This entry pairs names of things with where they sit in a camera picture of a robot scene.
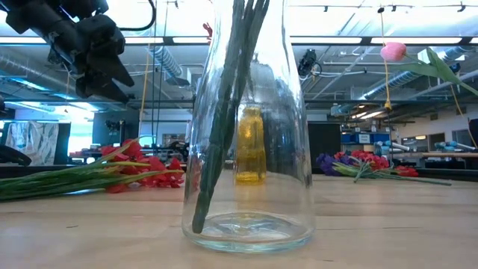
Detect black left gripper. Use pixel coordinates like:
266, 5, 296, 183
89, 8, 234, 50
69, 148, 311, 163
44, 21, 136, 105

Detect green flower stems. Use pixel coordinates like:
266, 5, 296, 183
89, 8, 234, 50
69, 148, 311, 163
201, 0, 270, 221

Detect clear glass vase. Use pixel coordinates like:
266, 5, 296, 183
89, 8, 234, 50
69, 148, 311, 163
181, 0, 316, 254

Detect pink artificial tulip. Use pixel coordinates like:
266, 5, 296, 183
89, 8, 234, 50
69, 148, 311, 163
379, 40, 478, 97

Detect yellow glass vase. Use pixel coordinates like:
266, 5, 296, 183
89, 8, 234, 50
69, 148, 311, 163
235, 106, 268, 185

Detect leaf patterned cloth panel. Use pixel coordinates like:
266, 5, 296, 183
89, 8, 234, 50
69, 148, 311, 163
4, 121, 60, 167

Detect black hanging spotlight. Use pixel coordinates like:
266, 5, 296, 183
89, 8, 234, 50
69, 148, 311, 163
297, 48, 323, 78

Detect large black board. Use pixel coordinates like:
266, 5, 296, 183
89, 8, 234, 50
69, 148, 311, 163
308, 122, 343, 175

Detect blue storage bins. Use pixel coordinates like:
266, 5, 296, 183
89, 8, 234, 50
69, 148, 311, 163
341, 131, 392, 146

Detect wooden workbench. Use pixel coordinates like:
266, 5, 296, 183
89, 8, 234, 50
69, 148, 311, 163
388, 150, 478, 170

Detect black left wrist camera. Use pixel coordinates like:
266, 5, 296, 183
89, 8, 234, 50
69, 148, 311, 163
75, 13, 127, 58

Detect silver spiral air duct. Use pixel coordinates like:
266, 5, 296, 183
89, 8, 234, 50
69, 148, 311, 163
151, 44, 184, 87

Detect black left camera cable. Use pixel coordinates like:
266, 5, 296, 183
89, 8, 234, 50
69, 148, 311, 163
119, 0, 157, 33

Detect long silver air duct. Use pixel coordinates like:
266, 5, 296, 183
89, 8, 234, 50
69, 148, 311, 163
330, 45, 468, 117

